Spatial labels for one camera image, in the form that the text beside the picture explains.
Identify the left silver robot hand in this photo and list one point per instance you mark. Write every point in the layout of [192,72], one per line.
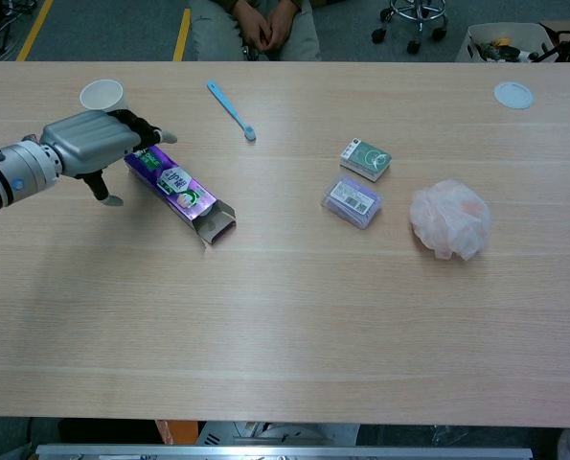
[90,141]

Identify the purple toothpaste box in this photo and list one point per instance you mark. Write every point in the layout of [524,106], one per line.
[179,191]

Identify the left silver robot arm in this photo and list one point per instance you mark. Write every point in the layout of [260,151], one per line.
[11,175]

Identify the white paper cup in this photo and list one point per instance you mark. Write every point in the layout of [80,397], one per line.
[102,95]

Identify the green and white soap box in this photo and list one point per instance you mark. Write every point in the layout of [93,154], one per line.
[366,159]

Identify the light blue toothbrush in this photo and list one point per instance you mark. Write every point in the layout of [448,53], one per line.
[231,110]

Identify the seated person in khaki trousers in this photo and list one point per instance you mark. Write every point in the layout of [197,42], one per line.
[217,38]

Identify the purple clear plastic soap case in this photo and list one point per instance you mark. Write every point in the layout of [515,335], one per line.
[352,201]

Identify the chrome swivel stool base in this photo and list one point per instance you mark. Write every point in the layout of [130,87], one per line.
[416,21]

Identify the pink mesh bath sponge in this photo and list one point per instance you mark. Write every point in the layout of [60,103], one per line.
[449,218]

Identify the white bin with tools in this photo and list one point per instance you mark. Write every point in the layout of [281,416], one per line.
[500,40]

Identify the aluminium frame rail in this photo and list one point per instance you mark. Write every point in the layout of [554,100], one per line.
[284,452]

